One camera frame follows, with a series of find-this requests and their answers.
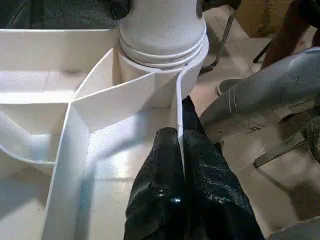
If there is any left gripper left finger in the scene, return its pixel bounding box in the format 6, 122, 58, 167
123, 126, 186, 240

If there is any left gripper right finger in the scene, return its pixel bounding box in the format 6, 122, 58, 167
183, 129, 265, 240

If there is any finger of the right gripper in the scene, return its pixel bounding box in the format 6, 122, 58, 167
109, 0, 131, 21
199, 0, 240, 12

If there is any white plastic table leg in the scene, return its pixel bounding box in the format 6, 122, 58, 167
117, 0, 209, 71

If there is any white plastic table top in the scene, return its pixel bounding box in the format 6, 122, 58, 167
0, 28, 210, 240

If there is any black metal stand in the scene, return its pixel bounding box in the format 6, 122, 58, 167
199, 8, 237, 75

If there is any brown cardboard box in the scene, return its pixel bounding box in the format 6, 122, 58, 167
236, 0, 301, 38

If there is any black work mat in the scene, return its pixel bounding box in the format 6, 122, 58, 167
0, 0, 223, 151

